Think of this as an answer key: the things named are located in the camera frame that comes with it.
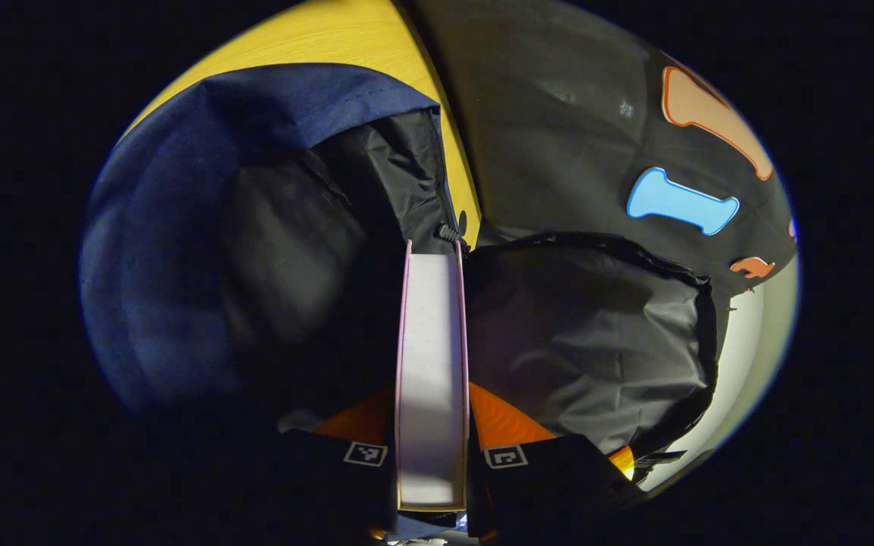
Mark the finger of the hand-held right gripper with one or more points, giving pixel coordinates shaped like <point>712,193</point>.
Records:
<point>623,462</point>

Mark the blue schoolbag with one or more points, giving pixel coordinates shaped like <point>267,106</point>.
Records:
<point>179,189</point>

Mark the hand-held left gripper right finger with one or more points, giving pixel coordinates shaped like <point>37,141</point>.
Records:
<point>551,485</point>

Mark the pink book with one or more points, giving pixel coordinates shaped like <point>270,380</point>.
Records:
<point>431,364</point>

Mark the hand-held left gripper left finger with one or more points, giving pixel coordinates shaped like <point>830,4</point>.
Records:
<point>331,478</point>

